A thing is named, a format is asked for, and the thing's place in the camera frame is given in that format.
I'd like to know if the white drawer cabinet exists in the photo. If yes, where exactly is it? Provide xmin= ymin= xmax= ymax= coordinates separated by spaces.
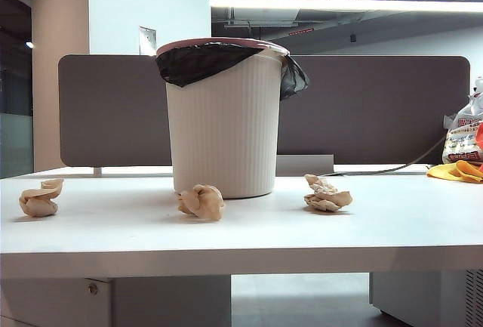
xmin=0 ymin=276 xmax=232 ymax=327

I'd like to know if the long ceiling light strip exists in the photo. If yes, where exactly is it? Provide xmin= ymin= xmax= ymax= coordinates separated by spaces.
xmin=210 ymin=0 xmax=483 ymax=14

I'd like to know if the white cabinet with vent grille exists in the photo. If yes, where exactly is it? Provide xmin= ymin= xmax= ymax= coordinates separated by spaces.
xmin=368 ymin=269 xmax=483 ymax=327

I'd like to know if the black plastic trash bag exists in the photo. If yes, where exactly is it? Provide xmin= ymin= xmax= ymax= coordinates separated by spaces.
xmin=154 ymin=42 xmax=309 ymax=100

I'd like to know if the round brown paper ball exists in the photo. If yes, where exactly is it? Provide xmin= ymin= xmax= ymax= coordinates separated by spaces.
xmin=174 ymin=184 xmax=226 ymax=222

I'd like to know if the grey desk partition panel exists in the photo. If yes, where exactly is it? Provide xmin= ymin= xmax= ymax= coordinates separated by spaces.
xmin=57 ymin=54 xmax=472 ymax=168

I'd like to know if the layered brown paper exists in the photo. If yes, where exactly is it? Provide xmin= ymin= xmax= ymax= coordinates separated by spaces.
xmin=303 ymin=174 xmax=354 ymax=213

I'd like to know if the yellow cloth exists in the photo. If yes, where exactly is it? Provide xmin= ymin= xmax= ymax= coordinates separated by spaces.
xmin=426 ymin=159 xmax=483 ymax=184

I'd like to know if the grey cable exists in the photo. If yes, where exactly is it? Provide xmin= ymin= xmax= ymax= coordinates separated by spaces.
xmin=322 ymin=136 xmax=448 ymax=176

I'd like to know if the curled brown paper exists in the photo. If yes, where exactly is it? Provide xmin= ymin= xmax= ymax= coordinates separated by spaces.
xmin=18 ymin=178 xmax=65 ymax=217

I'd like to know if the printed plastic snack bag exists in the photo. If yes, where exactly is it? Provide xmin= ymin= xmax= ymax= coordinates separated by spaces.
xmin=441 ymin=76 xmax=483 ymax=165

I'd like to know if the pink trash can rim ring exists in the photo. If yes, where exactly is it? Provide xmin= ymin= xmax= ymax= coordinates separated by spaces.
xmin=155 ymin=37 xmax=291 ymax=57

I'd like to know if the silver wall plate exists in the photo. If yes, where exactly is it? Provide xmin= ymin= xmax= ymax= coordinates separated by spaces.
xmin=138 ymin=26 xmax=157 ymax=56

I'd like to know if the white ribbed trash can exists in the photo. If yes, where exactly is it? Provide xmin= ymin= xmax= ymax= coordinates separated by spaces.
xmin=165 ymin=38 xmax=291 ymax=199

